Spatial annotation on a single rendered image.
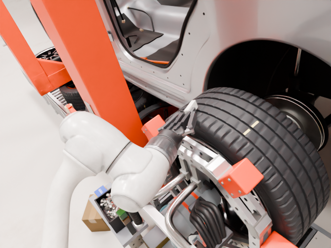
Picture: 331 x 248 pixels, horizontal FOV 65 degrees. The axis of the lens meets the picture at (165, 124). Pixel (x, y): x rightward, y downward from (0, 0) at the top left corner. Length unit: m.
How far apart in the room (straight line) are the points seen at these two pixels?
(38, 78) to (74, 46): 2.06
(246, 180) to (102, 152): 0.37
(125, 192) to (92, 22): 0.61
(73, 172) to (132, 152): 0.14
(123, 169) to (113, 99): 0.51
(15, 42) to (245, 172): 2.53
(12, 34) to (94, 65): 1.94
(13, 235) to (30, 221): 0.15
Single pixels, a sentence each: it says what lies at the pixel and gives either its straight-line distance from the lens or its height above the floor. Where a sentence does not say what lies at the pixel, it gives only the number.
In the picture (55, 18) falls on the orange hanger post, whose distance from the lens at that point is 0.93.
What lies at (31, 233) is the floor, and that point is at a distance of 2.51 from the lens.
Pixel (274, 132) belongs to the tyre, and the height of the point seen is 1.13.
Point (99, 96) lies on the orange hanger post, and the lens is 1.04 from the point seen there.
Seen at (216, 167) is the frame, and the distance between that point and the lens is 0.78.
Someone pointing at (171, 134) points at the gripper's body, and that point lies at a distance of 0.72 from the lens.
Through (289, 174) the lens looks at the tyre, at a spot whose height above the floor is 1.06.
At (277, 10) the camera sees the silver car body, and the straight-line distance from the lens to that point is 0.92.
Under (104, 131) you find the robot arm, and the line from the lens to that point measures 0.63.
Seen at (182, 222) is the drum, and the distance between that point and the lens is 0.96.
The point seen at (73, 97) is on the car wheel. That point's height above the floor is 0.44.
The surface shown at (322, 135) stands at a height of 0.88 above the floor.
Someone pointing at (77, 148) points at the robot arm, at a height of 1.35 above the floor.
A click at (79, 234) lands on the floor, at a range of 2.25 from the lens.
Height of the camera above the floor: 1.72
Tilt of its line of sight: 39 degrees down
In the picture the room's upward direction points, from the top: 17 degrees counter-clockwise
